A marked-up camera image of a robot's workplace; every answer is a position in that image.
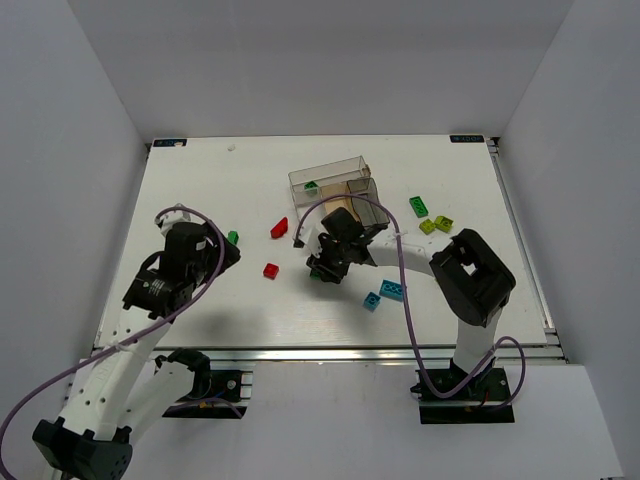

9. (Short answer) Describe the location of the small green number lego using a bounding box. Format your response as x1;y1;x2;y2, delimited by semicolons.
227;230;239;245

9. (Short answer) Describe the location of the green square lego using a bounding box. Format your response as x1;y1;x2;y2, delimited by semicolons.
304;181;318;194

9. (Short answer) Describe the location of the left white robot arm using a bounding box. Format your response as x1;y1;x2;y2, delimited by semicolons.
32;221;241;479

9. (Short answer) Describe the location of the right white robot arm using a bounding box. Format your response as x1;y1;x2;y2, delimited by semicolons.
294;207;516;376

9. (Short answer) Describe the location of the grey smoky container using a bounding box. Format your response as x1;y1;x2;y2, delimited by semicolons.
347;177;390;229

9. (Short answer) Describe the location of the amber transparent container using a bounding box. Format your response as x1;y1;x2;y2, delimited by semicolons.
320;182;360;221

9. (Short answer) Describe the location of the cyan small lego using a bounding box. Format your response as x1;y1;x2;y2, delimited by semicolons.
363;292;381;312

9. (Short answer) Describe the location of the cyan long lego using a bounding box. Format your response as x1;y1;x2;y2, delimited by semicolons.
379;279;405;302

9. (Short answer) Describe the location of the red square lego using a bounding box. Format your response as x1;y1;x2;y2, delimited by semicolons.
263;263;280;280

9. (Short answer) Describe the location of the red curved lego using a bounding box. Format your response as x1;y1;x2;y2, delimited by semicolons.
270;217;289;239

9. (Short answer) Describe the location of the long clear smoky container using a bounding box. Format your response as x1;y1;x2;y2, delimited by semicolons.
288;156;371;207

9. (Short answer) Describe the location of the lime flat square lego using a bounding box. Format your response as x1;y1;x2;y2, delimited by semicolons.
419;218;436;235

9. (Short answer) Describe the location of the lime curved lego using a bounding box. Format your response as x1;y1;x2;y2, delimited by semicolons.
434;215;454;233

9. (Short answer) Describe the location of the left blue table label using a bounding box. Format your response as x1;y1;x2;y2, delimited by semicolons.
152;138;187;148

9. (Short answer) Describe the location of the blue table label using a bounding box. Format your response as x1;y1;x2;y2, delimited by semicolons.
449;134;485;144
152;138;187;148

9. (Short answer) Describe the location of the right blue table label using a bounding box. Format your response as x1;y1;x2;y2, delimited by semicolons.
449;134;485;144

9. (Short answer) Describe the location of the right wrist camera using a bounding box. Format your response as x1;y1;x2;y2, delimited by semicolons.
293;225;322;257

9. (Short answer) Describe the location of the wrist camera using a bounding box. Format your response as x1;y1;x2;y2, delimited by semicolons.
293;225;322;257
154;203;191;237

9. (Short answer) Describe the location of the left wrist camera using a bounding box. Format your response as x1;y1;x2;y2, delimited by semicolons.
154;203;191;237

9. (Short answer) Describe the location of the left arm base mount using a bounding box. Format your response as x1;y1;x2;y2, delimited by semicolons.
154;348;253;419

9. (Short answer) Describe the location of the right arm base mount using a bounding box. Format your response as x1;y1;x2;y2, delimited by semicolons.
410;367;515;425

